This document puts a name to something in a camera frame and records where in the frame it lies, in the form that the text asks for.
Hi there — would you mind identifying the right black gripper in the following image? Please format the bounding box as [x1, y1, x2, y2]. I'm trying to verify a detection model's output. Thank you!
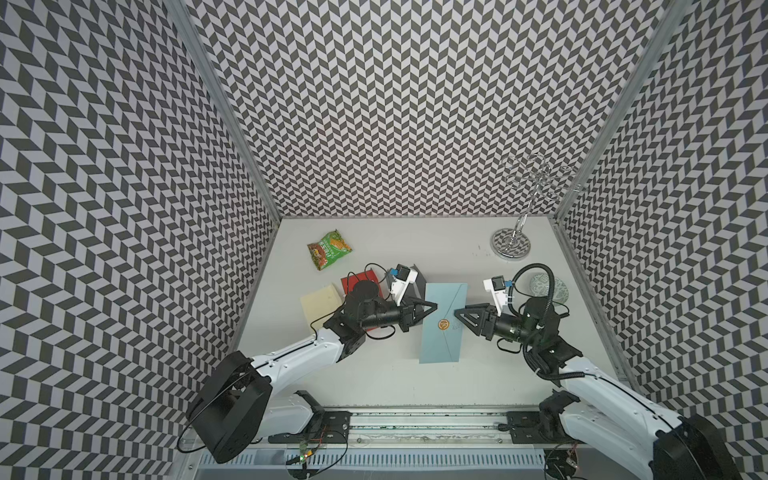
[453, 302, 539, 347]

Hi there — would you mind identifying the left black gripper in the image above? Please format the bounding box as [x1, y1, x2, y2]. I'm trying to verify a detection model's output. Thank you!
[361, 294, 438, 333]

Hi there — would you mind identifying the light blue envelope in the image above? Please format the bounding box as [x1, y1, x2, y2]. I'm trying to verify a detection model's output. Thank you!
[419, 283, 468, 364]

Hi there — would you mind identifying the red envelope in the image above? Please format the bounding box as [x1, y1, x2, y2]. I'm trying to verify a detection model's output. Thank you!
[342, 270, 384, 325]

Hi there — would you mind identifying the cream yellow envelope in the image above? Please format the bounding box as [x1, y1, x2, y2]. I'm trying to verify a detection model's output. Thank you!
[300, 284, 343, 325]

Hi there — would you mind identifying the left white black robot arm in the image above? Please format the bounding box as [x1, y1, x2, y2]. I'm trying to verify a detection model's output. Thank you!
[186, 280, 438, 464]

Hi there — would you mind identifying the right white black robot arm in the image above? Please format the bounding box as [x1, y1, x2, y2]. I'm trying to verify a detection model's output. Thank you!
[454, 297, 741, 479]

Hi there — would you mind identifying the green patterned ceramic dish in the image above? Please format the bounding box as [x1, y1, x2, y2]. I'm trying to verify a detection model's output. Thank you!
[529, 273, 569, 304]

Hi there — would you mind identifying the chrome jewellery stand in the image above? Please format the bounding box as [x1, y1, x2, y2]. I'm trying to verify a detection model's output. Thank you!
[490, 154, 579, 261]

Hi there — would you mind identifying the green snack bag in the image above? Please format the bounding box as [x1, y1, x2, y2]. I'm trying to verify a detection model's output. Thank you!
[307, 230, 353, 271]

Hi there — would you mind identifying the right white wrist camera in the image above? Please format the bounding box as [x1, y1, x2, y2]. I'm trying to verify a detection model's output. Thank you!
[483, 276, 514, 315]

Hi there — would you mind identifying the aluminium front rail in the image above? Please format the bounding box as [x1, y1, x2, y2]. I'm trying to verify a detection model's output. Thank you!
[179, 405, 679, 451]

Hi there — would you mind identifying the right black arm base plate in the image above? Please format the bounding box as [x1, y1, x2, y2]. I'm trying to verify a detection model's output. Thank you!
[496, 391, 581, 444]

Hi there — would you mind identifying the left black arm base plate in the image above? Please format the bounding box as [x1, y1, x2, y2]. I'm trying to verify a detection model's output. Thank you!
[258, 390, 352, 444]

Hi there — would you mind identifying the right circuit board with wires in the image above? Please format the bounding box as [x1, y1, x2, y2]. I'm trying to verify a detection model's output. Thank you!
[543, 442, 587, 480]

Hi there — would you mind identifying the circuit board with wires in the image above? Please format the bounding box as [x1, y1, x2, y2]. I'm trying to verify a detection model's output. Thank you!
[285, 444, 349, 479]
[543, 442, 587, 480]

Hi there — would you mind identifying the left circuit board with wires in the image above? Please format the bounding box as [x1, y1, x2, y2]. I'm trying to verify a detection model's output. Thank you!
[285, 444, 349, 479]

